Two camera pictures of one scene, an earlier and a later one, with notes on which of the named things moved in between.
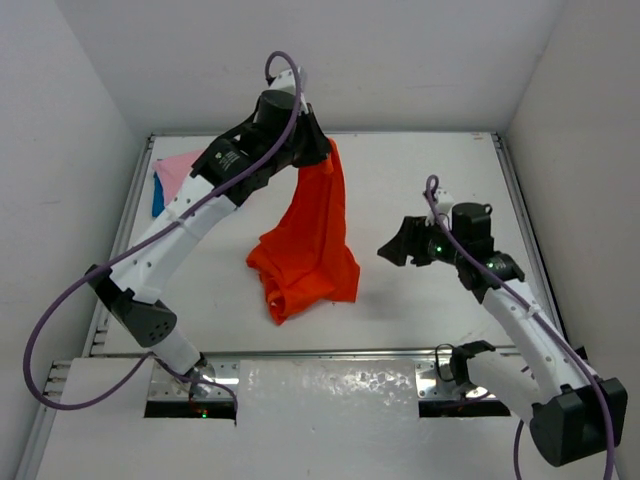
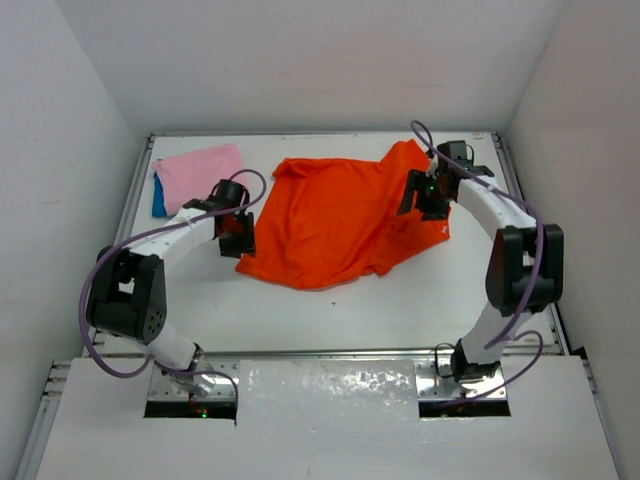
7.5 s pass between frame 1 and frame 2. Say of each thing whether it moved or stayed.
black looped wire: stayed
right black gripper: moved
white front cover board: stayed
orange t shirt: moved
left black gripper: moved
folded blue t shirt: stayed
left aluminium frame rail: stayed
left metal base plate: stayed
